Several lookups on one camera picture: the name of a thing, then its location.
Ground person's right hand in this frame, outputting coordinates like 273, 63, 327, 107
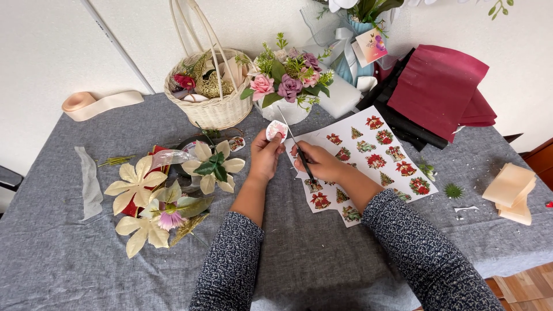
290, 140, 347, 185

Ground person's left hand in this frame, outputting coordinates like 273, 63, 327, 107
248, 129, 287, 182

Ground round cut-out sticker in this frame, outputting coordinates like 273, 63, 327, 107
265, 120, 289, 143

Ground black-handled scissors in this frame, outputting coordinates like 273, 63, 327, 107
277, 106, 316, 185

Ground cream flower with green leaves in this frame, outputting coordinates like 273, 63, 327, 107
181, 140, 246, 195

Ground christmas sticker sheet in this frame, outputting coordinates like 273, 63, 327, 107
284, 105, 440, 229

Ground white wicker basket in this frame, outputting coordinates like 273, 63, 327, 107
163, 0, 255, 130

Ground black ribbon spool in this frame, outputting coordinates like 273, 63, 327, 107
172, 134, 217, 179

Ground flower arrangement in white pot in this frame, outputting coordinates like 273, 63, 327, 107
240, 32, 336, 126

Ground sheer clear ribbon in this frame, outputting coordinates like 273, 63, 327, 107
149, 149, 200, 172

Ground black wrapping paper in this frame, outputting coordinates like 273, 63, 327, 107
356, 48, 450, 152

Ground gold glitter leaf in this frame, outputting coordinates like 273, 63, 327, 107
169, 213, 211, 249

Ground grey tablecloth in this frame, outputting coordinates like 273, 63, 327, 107
0, 92, 553, 311

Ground small green sprig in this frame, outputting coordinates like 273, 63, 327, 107
416, 157, 437, 182

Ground bouquet with blue wrap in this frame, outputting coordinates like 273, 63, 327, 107
300, 0, 412, 87

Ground pink artificial daisy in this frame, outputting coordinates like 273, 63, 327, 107
157, 202, 187, 232

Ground pink gift tag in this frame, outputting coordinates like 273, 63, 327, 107
355, 28, 389, 65

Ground green spiky flower centre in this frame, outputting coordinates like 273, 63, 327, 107
444, 182, 465, 200

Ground burgundy wrapping paper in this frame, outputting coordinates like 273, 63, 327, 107
386, 44, 498, 143

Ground bundle of green stems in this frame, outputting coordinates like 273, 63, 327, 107
98, 155, 136, 168

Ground white mesh strip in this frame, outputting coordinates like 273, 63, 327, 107
74, 145, 105, 222

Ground peach satin ribbon roll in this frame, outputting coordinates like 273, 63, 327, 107
61, 90, 145, 122

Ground white pipe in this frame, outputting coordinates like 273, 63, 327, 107
79, 0, 156, 95

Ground folded peach ribbon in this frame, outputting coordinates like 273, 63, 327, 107
481, 162, 537, 226

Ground brown wooden furniture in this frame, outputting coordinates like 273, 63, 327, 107
503, 132, 553, 191

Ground green leafy twig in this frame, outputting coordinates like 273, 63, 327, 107
488, 0, 515, 20

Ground dark chair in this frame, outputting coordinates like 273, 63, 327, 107
0, 165, 25, 193

